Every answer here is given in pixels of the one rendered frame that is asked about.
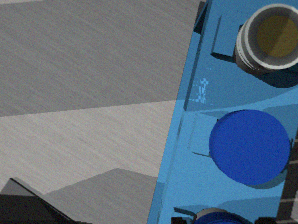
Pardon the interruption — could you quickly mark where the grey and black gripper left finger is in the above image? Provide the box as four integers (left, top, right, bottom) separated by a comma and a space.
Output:
171, 217, 187, 224

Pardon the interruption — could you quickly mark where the grey control box with two push buttons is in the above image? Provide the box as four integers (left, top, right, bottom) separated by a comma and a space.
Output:
0, 178, 78, 224

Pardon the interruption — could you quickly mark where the blue tube rack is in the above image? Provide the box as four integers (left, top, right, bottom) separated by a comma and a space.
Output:
147, 0, 298, 224

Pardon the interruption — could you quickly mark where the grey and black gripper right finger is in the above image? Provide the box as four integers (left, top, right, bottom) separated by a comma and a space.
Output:
254, 217, 278, 224

